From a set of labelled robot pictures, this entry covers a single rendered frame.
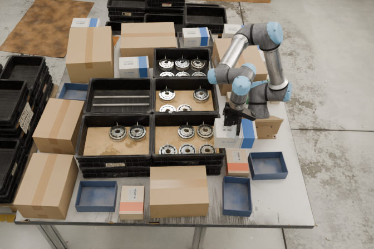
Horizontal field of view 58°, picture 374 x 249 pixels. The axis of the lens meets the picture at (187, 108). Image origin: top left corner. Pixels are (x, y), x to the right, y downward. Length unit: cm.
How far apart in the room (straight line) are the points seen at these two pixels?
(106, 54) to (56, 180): 97
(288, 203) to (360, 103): 200
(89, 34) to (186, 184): 138
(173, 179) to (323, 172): 163
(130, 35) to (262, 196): 146
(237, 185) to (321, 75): 220
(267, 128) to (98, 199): 108
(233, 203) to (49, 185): 98
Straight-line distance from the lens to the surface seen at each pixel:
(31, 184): 194
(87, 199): 200
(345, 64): 421
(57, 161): 197
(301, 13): 484
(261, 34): 184
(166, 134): 202
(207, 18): 353
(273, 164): 215
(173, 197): 178
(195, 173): 185
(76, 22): 282
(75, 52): 250
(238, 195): 200
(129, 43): 252
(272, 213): 200
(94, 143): 203
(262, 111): 213
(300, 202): 208
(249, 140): 170
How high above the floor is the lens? 246
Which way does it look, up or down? 49 degrees down
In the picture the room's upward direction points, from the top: 4 degrees clockwise
